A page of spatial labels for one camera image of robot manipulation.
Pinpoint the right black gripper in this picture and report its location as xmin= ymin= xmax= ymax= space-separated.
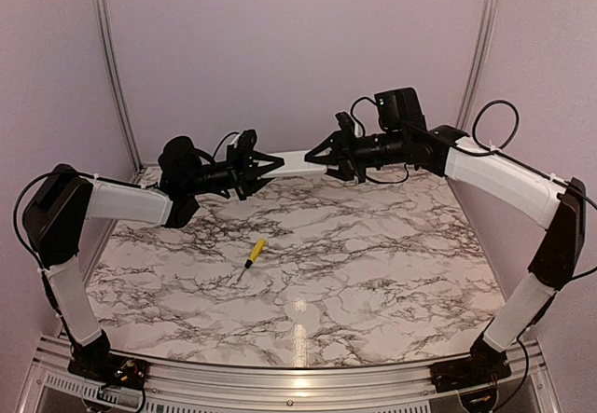
xmin=304 ymin=122 xmax=407 ymax=183

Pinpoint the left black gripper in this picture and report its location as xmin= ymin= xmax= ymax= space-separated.
xmin=184 ymin=144 xmax=285 ymax=200

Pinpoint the white remote control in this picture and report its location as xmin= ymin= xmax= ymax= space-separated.
xmin=264 ymin=150 xmax=327 ymax=178

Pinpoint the yellow handled screwdriver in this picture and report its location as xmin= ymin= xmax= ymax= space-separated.
xmin=236 ymin=239 xmax=266 ymax=282

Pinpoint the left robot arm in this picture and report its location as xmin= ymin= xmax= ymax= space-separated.
xmin=21 ymin=130 xmax=285 ymax=380

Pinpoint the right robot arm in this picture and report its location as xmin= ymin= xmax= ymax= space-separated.
xmin=305 ymin=87 xmax=586 ymax=383

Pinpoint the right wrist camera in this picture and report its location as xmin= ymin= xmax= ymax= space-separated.
xmin=335 ymin=112 xmax=362 ymax=138

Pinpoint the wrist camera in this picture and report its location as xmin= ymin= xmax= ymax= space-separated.
xmin=229 ymin=129 xmax=257 ymax=149
xmin=335 ymin=112 xmax=362 ymax=138

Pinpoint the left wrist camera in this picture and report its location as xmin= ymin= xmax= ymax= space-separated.
xmin=229 ymin=129 xmax=257 ymax=149

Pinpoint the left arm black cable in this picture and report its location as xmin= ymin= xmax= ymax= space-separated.
xmin=195 ymin=131 xmax=242 ymax=162

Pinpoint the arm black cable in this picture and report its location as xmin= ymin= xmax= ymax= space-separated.
xmin=195 ymin=131 xmax=242 ymax=162
xmin=471 ymin=100 xmax=521 ymax=153

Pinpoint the left aluminium frame post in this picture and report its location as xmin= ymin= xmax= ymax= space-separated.
xmin=93 ymin=0 xmax=144 ymax=172

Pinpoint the aluminium frame post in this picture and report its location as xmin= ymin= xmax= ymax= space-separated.
xmin=456 ymin=0 xmax=499 ymax=130
xmin=93 ymin=0 xmax=144 ymax=172

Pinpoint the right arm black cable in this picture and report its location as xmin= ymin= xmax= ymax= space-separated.
xmin=471 ymin=100 xmax=521 ymax=153

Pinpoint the right aluminium frame post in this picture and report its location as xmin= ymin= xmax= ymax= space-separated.
xmin=456 ymin=0 xmax=499 ymax=130

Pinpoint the front aluminium rail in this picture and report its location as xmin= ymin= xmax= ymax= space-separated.
xmin=17 ymin=337 xmax=562 ymax=412

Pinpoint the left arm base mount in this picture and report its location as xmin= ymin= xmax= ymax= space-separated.
xmin=68 ymin=334 xmax=149 ymax=390

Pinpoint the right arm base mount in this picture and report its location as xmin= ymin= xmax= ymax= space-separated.
xmin=430 ymin=333 xmax=512 ymax=392

